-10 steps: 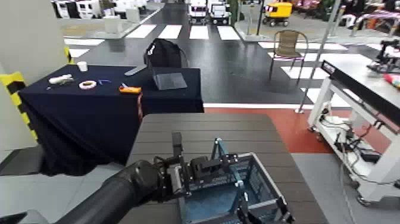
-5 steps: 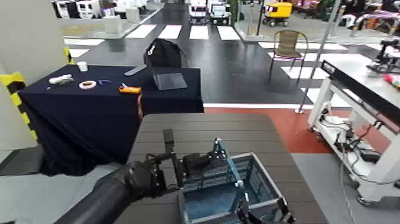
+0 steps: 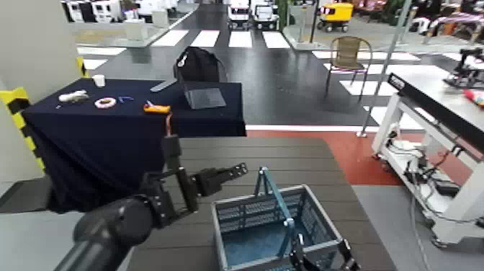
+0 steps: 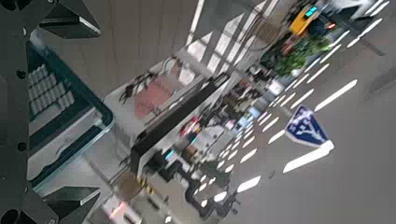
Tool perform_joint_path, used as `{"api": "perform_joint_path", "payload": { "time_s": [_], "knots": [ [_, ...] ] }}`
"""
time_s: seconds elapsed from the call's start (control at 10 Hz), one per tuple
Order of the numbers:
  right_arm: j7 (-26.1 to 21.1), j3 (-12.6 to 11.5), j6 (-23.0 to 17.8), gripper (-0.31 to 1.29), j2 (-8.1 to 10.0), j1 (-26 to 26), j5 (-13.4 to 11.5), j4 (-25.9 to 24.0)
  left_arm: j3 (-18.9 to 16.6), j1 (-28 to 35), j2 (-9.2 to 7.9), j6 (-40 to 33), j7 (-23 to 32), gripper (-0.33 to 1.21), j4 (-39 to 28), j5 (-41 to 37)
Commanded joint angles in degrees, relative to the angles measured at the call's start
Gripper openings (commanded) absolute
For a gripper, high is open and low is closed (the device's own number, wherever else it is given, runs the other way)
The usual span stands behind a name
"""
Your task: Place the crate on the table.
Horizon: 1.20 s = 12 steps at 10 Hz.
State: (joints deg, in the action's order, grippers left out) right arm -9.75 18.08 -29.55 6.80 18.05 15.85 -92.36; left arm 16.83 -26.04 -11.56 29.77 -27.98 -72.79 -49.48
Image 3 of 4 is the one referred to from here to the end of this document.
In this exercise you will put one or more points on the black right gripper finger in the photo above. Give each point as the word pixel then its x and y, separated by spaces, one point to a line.
pixel 348 257
pixel 298 251

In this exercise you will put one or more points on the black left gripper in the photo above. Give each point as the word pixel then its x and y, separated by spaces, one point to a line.
pixel 160 198

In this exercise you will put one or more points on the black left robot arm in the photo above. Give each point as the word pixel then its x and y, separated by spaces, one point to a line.
pixel 109 227

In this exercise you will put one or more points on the small black robot arm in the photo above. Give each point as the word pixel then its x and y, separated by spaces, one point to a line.
pixel 467 72

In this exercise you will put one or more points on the orange utility knife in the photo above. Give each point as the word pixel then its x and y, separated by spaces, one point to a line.
pixel 156 109

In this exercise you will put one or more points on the flat grey bar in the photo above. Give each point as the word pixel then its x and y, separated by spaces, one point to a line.
pixel 162 86

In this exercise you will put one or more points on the black cloth covered table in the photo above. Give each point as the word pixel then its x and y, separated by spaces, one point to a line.
pixel 102 140

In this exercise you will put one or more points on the small blue pen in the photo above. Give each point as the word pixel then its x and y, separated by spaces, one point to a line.
pixel 125 98

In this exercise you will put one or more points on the black power adapter box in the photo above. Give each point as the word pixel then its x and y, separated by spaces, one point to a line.
pixel 447 188

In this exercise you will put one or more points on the black backpack on chair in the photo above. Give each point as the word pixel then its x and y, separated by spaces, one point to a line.
pixel 198 66

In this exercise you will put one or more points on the white pink tape roll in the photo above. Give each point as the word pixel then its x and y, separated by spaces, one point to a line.
pixel 105 102

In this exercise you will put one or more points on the white paper cup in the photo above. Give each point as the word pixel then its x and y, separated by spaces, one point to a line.
pixel 99 80

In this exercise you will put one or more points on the white crumpled glove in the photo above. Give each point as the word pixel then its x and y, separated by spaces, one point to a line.
pixel 73 96

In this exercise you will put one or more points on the small yellow black hazard guard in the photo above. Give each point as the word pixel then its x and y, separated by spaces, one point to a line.
pixel 82 67

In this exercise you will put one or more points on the white delivery vehicle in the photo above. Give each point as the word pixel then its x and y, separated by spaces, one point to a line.
pixel 265 16
pixel 239 14

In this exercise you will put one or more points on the white workbench with black edge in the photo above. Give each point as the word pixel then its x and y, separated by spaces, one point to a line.
pixel 435 98

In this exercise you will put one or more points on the slanted grey metal pole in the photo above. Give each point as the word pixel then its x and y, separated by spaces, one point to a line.
pixel 385 64

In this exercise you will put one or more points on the large yellow black hazard guard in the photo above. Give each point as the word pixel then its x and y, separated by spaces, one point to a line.
pixel 17 113

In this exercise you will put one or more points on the brown wicker metal chair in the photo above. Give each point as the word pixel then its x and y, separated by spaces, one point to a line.
pixel 348 53

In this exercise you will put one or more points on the white kiosk machine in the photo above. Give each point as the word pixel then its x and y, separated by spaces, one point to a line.
pixel 75 10
pixel 106 10

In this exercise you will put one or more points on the thin black pole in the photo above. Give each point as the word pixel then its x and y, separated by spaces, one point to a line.
pixel 315 20

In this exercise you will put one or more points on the red colourful toy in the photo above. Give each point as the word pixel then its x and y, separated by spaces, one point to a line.
pixel 475 97

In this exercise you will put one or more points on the yellow delivery vehicle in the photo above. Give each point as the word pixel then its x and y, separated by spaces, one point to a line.
pixel 335 14

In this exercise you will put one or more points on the purple cloth table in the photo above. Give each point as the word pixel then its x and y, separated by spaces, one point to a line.
pixel 459 20

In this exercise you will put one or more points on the black left wrist camera block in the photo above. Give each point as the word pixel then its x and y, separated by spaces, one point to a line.
pixel 172 151

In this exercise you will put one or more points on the white pedestal box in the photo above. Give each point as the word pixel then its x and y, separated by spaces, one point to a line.
pixel 136 29
pixel 160 18

